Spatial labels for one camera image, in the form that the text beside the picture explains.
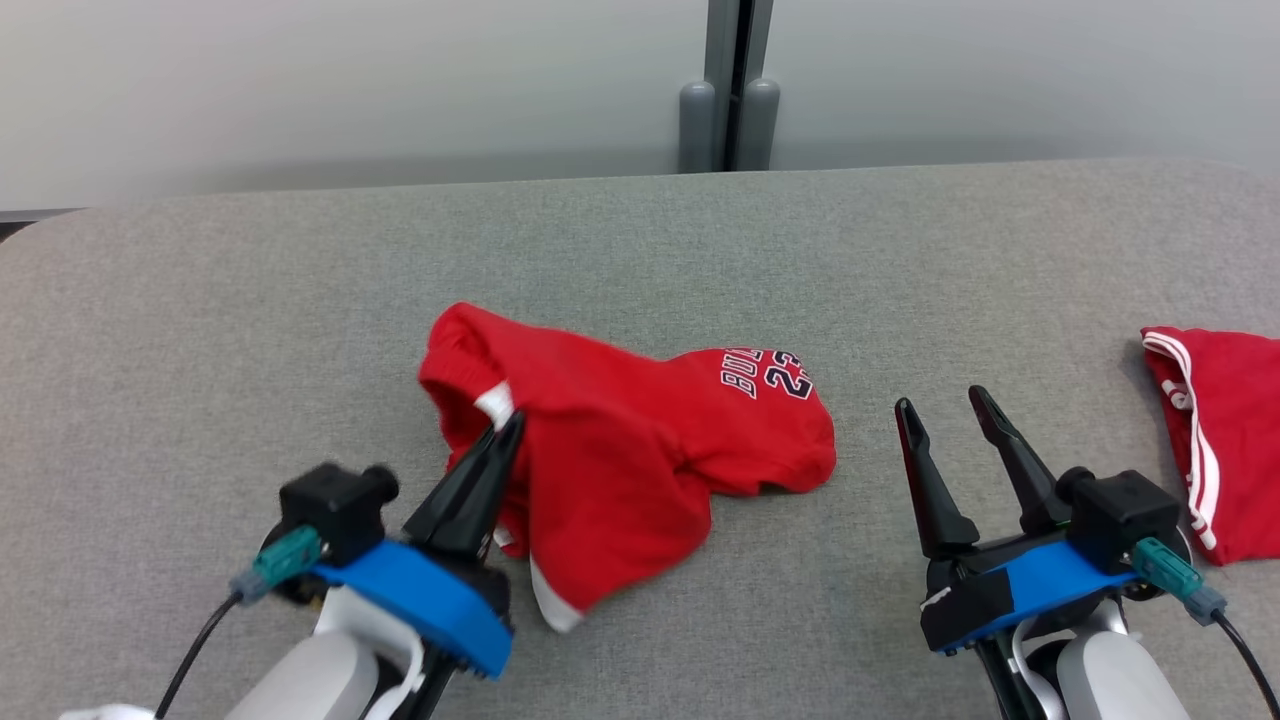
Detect grey partition post two feet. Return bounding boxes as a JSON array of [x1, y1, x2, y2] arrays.
[[678, 0, 781, 173]]

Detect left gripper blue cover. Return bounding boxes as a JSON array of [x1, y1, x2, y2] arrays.
[[310, 410, 528, 681]]

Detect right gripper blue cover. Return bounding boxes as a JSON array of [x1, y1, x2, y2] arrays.
[[894, 386, 1141, 658]]

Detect right camera cable teal plug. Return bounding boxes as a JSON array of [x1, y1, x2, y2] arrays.
[[1133, 537, 1280, 720]]

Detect red basketball shorts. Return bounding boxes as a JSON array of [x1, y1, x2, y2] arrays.
[[418, 302, 838, 633]]

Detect camera cable teal plug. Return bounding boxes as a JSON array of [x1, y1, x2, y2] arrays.
[[155, 527, 323, 720], [1133, 537, 1280, 720]]

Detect left camera cable teal plug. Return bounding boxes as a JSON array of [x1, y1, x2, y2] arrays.
[[155, 527, 323, 720]]

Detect red white basketball jersey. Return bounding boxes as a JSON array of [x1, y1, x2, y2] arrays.
[[1141, 326, 1280, 567]]

